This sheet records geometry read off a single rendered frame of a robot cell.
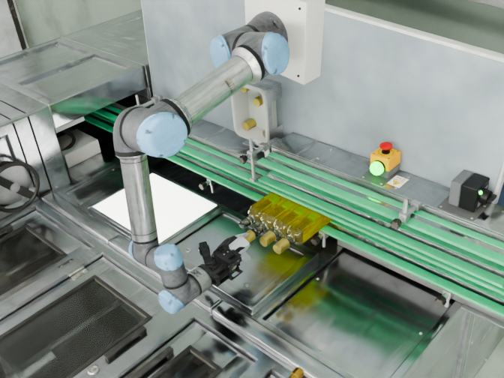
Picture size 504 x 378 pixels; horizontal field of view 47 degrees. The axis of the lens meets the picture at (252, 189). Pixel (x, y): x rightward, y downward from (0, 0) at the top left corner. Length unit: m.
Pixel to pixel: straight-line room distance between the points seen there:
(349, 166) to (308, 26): 0.47
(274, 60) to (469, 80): 0.53
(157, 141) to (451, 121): 0.84
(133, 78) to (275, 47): 1.13
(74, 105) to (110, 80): 0.20
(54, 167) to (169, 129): 1.16
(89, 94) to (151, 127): 1.13
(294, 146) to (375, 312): 0.63
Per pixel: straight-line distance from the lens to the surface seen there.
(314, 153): 2.01
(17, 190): 2.48
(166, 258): 1.63
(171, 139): 1.49
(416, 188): 1.84
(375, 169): 1.85
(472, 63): 1.68
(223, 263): 1.78
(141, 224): 1.70
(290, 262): 1.98
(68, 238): 2.35
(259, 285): 1.91
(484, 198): 1.75
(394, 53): 1.79
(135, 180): 1.66
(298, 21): 1.84
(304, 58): 1.87
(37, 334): 2.01
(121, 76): 2.65
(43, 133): 2.51
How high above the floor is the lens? 2.19
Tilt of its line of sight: 35 degrees down
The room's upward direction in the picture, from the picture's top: 124 degrees counter-clockwise
